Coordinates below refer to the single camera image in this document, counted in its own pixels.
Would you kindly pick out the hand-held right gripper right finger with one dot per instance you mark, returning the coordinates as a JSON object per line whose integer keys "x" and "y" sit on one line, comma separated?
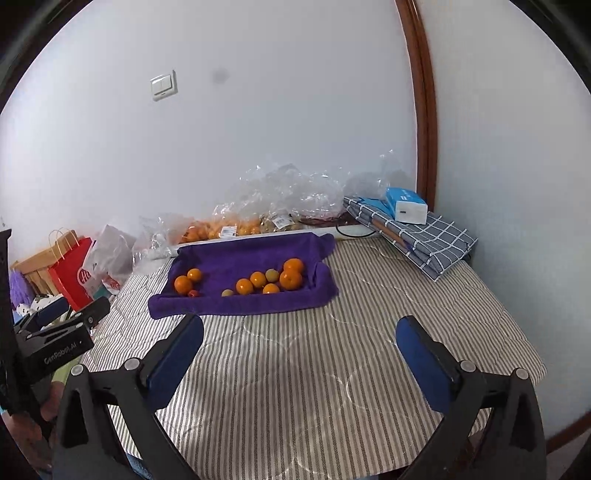
{"x": 425, "y": 364}

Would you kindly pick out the light green cloth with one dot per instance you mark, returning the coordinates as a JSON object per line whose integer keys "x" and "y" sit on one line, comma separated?
{"x": 62, "y": 373}

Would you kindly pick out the white light switch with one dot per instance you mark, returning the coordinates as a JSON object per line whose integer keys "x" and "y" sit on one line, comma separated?
{"x": 163, "y": 85}

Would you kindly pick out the red paper bag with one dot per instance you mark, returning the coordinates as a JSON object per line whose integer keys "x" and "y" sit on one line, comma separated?
{"x": 74, "y": 281}

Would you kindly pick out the small clear plastic bag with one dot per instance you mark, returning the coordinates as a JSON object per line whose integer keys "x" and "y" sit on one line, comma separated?
{"x": 154, "y": 240}

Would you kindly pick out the bag of green fruit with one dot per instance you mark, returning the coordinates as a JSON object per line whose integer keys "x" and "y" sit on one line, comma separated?
{"x": 277, "y": 224}

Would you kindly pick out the person's left hand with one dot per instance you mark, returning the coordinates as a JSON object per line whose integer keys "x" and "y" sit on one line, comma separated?
{"x": 53, "y": 404}

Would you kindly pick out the small orange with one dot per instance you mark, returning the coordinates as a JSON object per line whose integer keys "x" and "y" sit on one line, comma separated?
{"x": 194, "y": 275}

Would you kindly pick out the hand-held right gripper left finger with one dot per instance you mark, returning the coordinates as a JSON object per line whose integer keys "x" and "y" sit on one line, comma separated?
{"x": 178, "y": 355}

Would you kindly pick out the bag of red fruit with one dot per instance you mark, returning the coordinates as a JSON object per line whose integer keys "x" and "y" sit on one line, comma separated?
{"x": 318, "y": 220}

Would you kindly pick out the purple fuzzy cloth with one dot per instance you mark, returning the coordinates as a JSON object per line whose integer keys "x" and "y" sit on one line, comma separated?
{"x": 18, "y": 286}

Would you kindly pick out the oval orange fruit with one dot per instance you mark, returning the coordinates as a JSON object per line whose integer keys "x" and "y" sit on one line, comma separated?
{"x": 257, "y": 278}

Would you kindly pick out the large orange with stem scar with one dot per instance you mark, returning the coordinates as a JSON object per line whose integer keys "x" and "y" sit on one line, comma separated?
{"x": 290, "y": 279}

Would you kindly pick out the medium orange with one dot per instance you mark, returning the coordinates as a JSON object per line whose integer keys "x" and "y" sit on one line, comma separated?
{"x": 271, "y": 289}
{"x": 183, "y": 284}
{"x": 244, "y": 286}

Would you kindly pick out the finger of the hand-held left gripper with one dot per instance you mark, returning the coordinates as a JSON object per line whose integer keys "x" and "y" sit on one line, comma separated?
{"x": 48, "y": 314}
{"x": 94, "y": 311}

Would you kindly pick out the blue and white box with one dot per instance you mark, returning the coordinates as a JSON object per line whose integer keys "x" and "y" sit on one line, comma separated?
{"x": 408, "y": 207}

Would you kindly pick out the purple towel covered tray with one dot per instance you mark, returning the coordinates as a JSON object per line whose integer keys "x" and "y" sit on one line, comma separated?
{"x": 231, "y": 258}

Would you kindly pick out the large clear plastic bag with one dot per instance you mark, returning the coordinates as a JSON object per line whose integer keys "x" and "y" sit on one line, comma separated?
{"x": 295, "y": 189}

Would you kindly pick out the bag of small oranges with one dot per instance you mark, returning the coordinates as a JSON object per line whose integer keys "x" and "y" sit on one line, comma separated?
{"x": 207, "y": 229}

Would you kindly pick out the folded grey plaid cloth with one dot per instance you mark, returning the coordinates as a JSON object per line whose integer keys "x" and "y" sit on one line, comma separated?
{"x": 438, "y": 244}

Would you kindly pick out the white plush toy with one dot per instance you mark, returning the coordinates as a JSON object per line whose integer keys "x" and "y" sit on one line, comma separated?
{"x": 39, "y": 302}

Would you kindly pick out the brown wooden door frame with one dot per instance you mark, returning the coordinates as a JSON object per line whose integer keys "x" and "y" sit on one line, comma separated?
{"x": 422, "y": 92}

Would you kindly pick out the white plastic bag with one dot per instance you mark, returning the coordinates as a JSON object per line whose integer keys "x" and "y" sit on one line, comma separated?
{"x": 108, "y": 258}

